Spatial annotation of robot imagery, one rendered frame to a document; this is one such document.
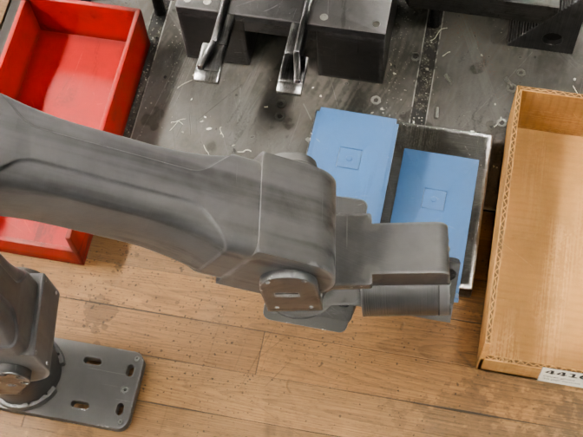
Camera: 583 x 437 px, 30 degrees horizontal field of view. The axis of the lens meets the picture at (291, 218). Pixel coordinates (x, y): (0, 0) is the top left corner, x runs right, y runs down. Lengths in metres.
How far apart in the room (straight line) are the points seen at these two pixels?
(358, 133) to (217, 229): 0.38
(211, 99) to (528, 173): 0.32
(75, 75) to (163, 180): 0.52
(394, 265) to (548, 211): 0.36
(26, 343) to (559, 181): 0.51
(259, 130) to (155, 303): 0.20
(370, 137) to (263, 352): 0.21
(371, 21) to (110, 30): 0.27
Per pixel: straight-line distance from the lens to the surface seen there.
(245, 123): 1.07
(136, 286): 1.01
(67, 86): 1.12
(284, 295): 0.67
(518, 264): 1.00
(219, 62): 1.01
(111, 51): 1.13
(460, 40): 1.12
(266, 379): 0.96
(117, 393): 0.96
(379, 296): 0.71
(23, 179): 0.59
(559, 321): 0.99
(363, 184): 0.96
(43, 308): 0.85
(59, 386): 0.98
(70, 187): 0.59
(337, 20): 1.03
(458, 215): 1.00
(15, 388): 0.89
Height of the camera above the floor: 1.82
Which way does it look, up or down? 64 degrees down
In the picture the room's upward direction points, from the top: 6 degrees counter-clockwise
